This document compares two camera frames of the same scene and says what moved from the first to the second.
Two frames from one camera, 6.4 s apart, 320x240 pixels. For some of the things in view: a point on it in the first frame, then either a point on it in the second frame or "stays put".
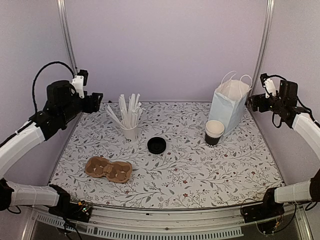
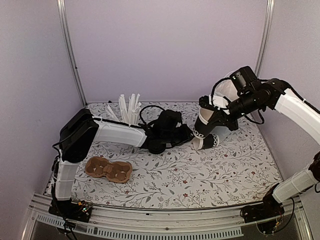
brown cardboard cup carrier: [116, 172] stays put
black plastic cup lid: [156, 145] stays put
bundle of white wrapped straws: [128, 118] stays put
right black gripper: [261, 97] to [219, 117]
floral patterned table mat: [169, 166] stays put
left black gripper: [91, 107] to [186, 135]
